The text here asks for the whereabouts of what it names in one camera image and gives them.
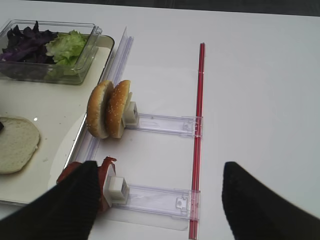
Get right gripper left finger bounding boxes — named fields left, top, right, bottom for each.
left=0, top=161, right=101, bottom=240

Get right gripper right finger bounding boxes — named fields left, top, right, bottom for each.
left=221, top=161, right=320, bottom=240

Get bun half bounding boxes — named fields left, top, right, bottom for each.
left=0, top=116, right=41, bottom=174

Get stack of meat slices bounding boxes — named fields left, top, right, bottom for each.
left=56, top=156, right=117, bottom=212

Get white meat pusher block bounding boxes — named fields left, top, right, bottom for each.
left=103, top=165, right=130, bottom=207

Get clear meat pusher track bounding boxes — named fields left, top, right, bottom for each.
left=112, top=184, right=200, bottom=221

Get green lettuce leaves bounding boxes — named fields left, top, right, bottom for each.
left=45, top=30, right=88, bottom=66

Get metal serving tray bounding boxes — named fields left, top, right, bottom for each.
left=0, top=35, right=115, bottom=205

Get clear bun top pusher track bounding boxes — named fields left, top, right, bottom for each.
left=125, top=113, right=196, bottom=138

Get white bun pusher block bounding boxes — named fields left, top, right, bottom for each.
left=122, top=92, right=139, bottom=127

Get rear sesame bun top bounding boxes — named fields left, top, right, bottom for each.
left=105, top=80, right=131, bottom=139

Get sesame bun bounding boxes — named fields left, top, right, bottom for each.
left=105, top=80, right=131, bottom=139
left=86, top=80, right=114, bottom=139

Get front sesame bun top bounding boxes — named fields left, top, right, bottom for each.
left=86, top=80, right=114, bottom=139

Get clear plastic salad container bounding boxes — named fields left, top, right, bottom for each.
left=0, top=19, right=102, bottom=85

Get chopped purple cabbage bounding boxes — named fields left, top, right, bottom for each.
left=0, top=21, right=58, bottom=64

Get red right rail strip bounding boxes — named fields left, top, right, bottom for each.
left=187, top=42, right=206, bottom=240

